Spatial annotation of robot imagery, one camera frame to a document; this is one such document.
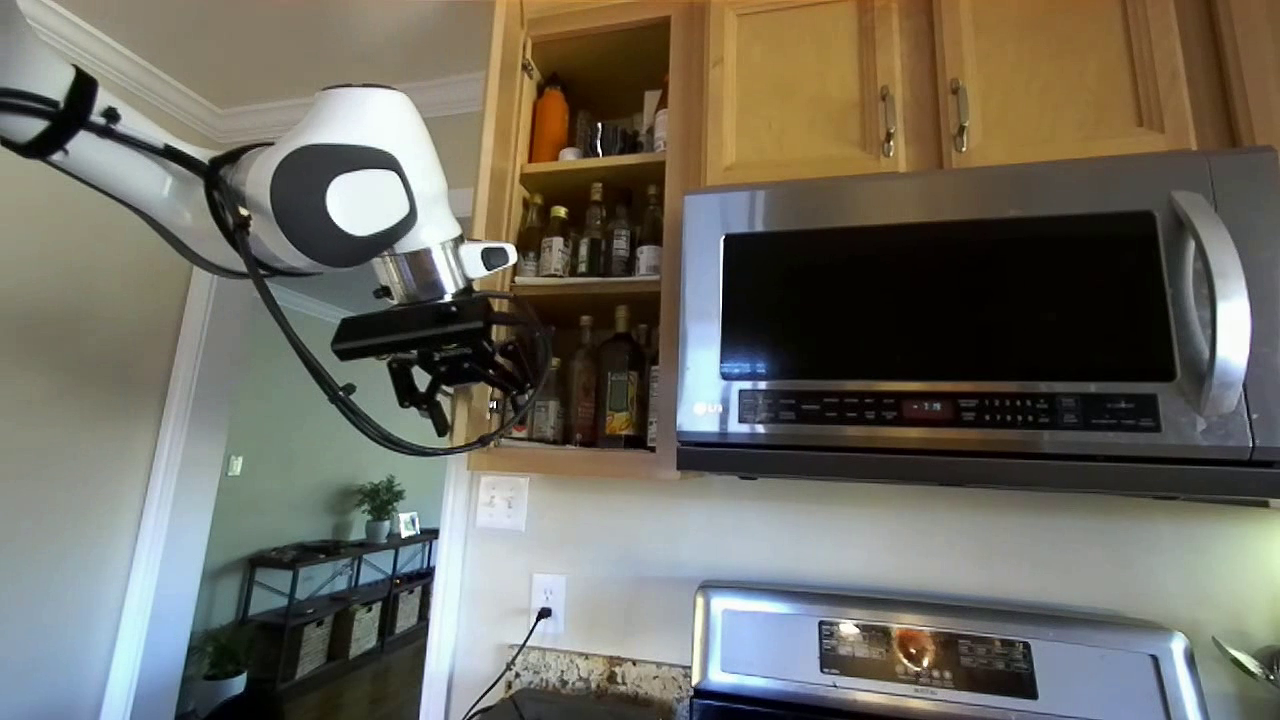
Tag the light wood cupboard door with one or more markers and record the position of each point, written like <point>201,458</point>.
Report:
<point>492,200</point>

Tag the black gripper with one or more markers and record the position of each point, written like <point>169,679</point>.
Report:
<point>425,379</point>

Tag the orange bottle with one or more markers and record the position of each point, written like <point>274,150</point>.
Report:
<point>548,120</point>

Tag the white light switch plate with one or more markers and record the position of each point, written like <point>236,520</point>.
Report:
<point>501,503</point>

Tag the right wood cabinet door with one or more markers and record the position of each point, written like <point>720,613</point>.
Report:
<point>1057,81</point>

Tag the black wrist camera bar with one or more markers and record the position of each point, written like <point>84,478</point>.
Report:
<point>409,329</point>

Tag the dark wine bottle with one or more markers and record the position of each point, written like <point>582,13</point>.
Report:
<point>623,384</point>

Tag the stainless steel stove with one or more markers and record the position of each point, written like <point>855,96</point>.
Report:
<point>865,654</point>

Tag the wood cabinet door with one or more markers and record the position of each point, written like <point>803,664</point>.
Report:
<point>1057,81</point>
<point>803,91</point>

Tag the stainless steel microwave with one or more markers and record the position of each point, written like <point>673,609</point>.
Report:
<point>1082,325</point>

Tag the small potted green plant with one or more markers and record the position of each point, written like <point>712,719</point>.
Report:
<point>377,503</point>

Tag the white wall power outlet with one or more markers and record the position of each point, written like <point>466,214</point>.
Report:
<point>548,603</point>

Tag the black console shelf table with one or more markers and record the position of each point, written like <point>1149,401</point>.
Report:
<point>321,630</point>

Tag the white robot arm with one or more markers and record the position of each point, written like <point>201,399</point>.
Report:
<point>348,185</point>

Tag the middle wood cabinet door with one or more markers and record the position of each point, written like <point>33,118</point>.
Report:
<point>803,91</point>

